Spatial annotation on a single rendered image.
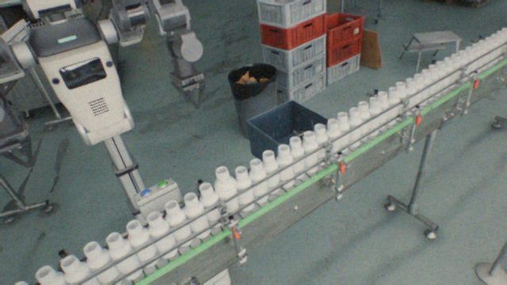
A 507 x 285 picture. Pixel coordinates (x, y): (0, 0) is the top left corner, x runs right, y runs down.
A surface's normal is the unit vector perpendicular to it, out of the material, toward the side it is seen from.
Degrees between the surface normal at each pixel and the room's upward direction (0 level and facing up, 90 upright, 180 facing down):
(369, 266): 0
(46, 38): 90
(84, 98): 90
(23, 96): 90
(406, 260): 0
